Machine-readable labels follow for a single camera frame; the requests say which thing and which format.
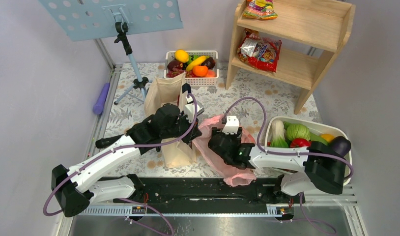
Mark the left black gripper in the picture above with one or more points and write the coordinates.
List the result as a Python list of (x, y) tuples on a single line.
[(194, 133)]

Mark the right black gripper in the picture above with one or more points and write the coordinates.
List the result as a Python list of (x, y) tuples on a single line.
[(237, 137)]

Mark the beige canvas tote bag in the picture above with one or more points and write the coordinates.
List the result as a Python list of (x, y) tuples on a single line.
[(163, 91)]

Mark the pink plastic grocery bag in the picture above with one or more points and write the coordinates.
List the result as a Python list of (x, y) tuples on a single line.
[(232, 176)]

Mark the orange fruit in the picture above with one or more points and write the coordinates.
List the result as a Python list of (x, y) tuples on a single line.
[(200, 71)]

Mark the single yellow banana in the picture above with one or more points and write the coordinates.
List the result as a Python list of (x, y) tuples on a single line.
[(198, 61)]

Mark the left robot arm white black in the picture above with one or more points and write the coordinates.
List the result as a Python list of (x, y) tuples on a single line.
[(77, 187)]

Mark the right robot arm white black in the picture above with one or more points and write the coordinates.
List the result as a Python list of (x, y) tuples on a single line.
[(316, 166)]

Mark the white perforated fruit basket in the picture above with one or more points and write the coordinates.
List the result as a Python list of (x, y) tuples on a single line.
[(197, 82)]

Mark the red grapes in basket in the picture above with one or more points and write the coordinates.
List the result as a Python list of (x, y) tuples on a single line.
[(175, 72)]

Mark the dark red plum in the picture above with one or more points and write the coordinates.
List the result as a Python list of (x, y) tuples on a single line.
[(175, 66)]

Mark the green cabbage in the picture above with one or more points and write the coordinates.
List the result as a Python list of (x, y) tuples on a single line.
[(295, 131)]

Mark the white vegetable bin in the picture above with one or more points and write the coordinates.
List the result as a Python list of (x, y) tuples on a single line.
[(315, 128)]

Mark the red snack bag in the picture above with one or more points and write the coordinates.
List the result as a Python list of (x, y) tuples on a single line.
[(261, 53)]

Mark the yellow orange pepper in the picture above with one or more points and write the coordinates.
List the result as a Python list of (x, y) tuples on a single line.
[(327, 137)]

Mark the purple eggplant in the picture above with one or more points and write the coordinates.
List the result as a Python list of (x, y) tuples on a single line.
[(340, 145)]

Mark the wooden two-tier shelf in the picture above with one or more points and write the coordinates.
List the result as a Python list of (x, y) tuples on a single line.
[(313, 33)]

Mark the colourful snack bag top shelf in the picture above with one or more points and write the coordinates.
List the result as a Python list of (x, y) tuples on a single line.
[(260, 9)]

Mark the light blue music stand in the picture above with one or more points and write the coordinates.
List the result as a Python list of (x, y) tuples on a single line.
[(97, 19)]

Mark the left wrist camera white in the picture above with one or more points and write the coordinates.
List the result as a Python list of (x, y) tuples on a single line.
[(189, 109)]

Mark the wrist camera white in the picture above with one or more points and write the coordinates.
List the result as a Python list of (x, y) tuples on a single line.
[(231, 125), (189, 109)]

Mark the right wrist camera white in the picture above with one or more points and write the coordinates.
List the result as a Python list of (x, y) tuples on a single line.
[(231, 125)]

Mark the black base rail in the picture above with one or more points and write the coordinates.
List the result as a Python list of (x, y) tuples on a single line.
[(208, 195)]

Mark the purple handle tool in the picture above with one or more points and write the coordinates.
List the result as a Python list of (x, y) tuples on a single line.
[(98, 107)]

